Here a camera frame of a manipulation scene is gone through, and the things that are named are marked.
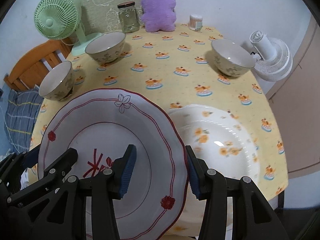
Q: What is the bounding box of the yellow patterned tablecloth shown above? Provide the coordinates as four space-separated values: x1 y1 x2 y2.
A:
28 23 289 238

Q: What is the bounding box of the glass jar dark lid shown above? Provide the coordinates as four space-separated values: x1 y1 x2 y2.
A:
117 1 140 33

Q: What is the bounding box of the red pattern white plate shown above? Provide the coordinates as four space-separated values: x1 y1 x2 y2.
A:
37 88 188 239

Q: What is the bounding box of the purple plush toy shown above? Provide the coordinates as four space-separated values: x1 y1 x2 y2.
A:
141 0 176 33

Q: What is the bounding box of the large yellow floral plate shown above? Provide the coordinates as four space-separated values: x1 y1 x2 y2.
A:
169 104 260 183

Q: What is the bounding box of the grey plaid pillow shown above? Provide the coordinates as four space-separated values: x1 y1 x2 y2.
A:
4 87 43 153

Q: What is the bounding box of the floral ceramic bowl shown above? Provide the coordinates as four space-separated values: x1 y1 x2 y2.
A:
211 39 256 77
85 31 126 64
39 61 74 101

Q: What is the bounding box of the white clip fan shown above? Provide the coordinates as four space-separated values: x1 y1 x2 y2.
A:
249 31 293 82

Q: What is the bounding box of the cotton swab container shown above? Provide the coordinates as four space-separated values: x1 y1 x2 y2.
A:
189 14 203 31

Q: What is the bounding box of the green desk fan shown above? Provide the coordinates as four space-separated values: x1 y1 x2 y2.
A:
34 0 102 56

